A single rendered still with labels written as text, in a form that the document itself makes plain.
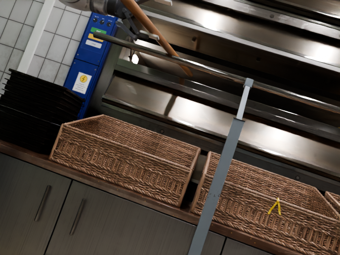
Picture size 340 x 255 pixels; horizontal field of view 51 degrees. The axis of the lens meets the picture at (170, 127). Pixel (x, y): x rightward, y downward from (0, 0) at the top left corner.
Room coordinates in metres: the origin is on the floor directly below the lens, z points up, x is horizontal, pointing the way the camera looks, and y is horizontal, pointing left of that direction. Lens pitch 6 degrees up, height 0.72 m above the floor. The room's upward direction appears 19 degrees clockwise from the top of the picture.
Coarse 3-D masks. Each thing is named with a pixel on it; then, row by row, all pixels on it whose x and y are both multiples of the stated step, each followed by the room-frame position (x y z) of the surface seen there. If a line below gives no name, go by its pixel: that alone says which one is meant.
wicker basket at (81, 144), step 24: (96, 120) 1.79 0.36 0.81; (120, 120) 1.87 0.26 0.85; (72, 144) 1.41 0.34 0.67; (96, 144) 1.41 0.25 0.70; (120, 144) 1.39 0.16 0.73; (144, 144) 1.83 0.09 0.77; (168, 144) 1.82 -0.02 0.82; (96, 168) 1.40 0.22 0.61; (120, 168) 1.79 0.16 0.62; (144, 168) 1.38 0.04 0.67; (168, 168) 1.37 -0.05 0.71; (192, 168) 1.38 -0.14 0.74; (144, 192) 1.37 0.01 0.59; (168, 192) 1.37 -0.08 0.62
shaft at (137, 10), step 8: (120, 0) 0.92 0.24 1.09; (128, 0) 0.93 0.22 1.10; (128, 8) 0.97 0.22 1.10; (136, 8) 0.99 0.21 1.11; (136, 16) 1.04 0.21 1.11; (144, 16) 1.07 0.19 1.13; (144, 24) 1.12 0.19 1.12; (152, 24) 1.16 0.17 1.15; (152, 32) 1.21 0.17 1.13; (160, 40) 1.31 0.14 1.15; (168, 48) 1.44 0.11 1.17
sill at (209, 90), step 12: (120, 60) 1.92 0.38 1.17; (144, 72) 1.90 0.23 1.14; (156, 72) 1.89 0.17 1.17; (180, 84) 1.87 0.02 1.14; (192, 84) 1.86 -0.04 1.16; (216, 96) 1.85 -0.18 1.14; (228, 96) 1.84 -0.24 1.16; (264, 108) 1.81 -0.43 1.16; (276, 108) 1.80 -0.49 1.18; (300, 120) 1.79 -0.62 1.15; (312, 120) 1.78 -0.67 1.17; (336, 132) 1.76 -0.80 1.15
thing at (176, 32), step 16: (160, 16) 1.75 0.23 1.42; (160, 32) 1.87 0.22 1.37; (176, 32) 1.81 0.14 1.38; (192, 32) 1.76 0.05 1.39; (208, 32) 1.72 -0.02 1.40; (192, 48) 1.90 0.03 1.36; (208, 48) 1.84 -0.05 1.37; (224, 48) 1.79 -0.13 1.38; (240, 48) 1.74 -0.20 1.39; (256, 48) 1.69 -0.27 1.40; (272, 48) 1.68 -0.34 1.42; (240, 64) 1.88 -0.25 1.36; (256, 64) 1.82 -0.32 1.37; (272, 64) 1.77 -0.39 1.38; (288, 64) 1.72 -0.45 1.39; (304, 64) 1.67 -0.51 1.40; (320, 64) 1.65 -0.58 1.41; (304, 80) 1.80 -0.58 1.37; (320, 80) 1.75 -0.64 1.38; (336, 80) 1.70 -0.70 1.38
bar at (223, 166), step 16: (96, 32) 1.55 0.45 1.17; (128, 48) 1.55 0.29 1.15; (144, 48) 1.52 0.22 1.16; (192, 64) 1.49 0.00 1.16; (240, 80) 1.46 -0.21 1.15; (288, 96) 1.44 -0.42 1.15; (304, 96) 1.43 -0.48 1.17; (240, 112) 1.30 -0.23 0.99; (336, 112) 1.42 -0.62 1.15; (240, 128) 1.23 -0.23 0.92; (224, 160) 1.24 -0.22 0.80; (224, 176) 1.23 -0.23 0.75; (208, 192) 1.24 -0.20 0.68; (208, 208) 1.24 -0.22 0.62; (208, 224) 1.23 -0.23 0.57; (192, 240) 1.24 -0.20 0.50
